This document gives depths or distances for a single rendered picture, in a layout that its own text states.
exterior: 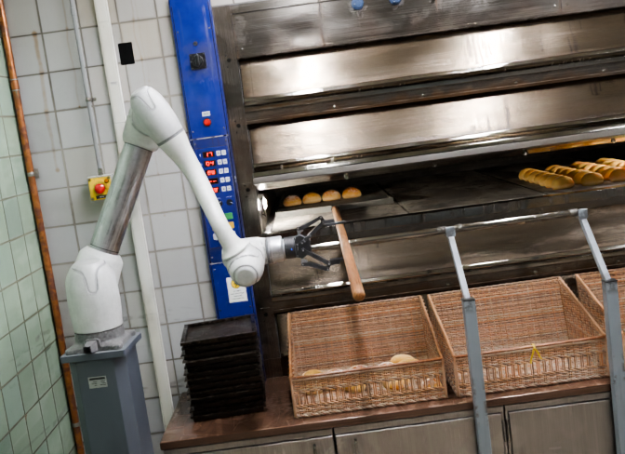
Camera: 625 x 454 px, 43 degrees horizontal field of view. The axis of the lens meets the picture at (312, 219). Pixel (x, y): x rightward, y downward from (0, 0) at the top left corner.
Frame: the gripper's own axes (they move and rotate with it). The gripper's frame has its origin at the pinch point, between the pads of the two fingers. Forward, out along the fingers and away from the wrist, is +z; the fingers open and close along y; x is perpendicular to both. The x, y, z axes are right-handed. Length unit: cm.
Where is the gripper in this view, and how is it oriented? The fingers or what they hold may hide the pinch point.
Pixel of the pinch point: (343, 240)
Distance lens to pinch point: 272.2
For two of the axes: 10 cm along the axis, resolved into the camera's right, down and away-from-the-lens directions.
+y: 1.3, 9.8, 1.3
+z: 9.9, -1.3, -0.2
